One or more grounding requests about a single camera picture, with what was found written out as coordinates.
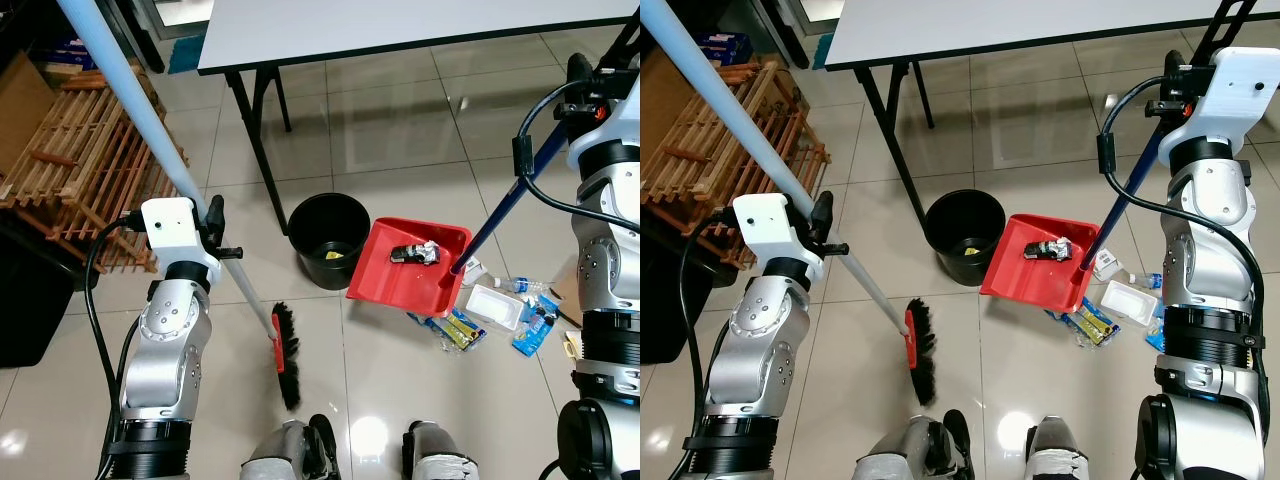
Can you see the white plastic food tray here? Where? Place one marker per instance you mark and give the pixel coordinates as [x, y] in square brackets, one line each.
[497, 308]
[1130, 302]

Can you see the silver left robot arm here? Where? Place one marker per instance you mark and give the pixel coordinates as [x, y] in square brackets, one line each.
[165, 350]
[755, 350]

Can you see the brown cardboard box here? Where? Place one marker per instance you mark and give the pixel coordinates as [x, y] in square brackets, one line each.
[22, 110]

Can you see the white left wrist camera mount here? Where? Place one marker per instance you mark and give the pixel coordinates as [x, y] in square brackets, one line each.
[172, 232]
[770, 230]

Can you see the yellow paper scrap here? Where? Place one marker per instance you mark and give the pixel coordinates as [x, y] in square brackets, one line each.
[968, 249]
[335, 255]

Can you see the robot left leg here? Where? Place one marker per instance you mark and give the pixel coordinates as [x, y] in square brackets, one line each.
[290, 455]
[915, 455]

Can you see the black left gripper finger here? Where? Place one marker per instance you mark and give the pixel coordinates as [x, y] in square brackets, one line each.
[215, 210]
[824, 208]

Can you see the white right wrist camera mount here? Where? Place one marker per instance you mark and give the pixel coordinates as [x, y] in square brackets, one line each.
[1235, 95]
[610, 145]

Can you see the white table black legs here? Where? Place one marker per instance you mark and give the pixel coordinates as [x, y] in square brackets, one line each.
[400, 30]
[1000, 25]

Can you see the small white carton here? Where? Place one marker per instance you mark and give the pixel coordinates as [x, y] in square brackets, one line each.
[1106, 266]
[474, 272]

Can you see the blue yellow snack packet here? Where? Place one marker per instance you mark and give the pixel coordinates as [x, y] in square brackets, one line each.
[455, 330]
[1090, 322]

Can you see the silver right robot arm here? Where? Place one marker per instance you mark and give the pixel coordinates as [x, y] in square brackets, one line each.
[610, 280]
[1205, 300]

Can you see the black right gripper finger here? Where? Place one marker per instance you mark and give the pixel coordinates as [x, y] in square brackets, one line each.
[581, 70]

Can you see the blue printed box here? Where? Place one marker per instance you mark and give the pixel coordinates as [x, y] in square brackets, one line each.
[725, 48]
[72, 54]

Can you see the wooden slatted crate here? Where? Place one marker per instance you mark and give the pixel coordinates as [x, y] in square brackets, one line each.
[90, 160]
[720, 150]

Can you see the blue white snack packet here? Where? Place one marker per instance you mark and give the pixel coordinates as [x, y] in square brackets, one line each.
[1158, 328]
[538, 325]

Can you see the robot leg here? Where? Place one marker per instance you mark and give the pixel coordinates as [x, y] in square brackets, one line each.
[1058, 455]
[440, 458]
[290, 455]
[915, 455]

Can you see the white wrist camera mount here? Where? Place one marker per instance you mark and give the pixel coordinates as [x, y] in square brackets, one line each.
[610, 145]
[1235, 95]
[770, 230]
[172, 232]

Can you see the robot right leg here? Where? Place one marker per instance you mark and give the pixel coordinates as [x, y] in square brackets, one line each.
[440, 458]
[1058, 455]

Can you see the black storage box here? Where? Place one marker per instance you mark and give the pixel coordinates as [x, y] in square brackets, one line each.
[35, 300]
[662, 300]

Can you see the black round bin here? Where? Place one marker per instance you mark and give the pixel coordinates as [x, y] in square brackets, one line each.
[945, 230]
[310, 235]

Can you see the crumpled black white wrapper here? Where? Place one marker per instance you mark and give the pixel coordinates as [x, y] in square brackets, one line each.
[415, 254]
[1048, 250]

